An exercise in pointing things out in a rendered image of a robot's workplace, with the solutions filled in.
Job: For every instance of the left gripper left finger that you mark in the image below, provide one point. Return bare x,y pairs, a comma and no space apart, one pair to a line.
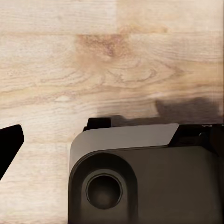
11,140

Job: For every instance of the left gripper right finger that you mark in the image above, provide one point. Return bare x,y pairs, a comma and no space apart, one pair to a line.
217,139

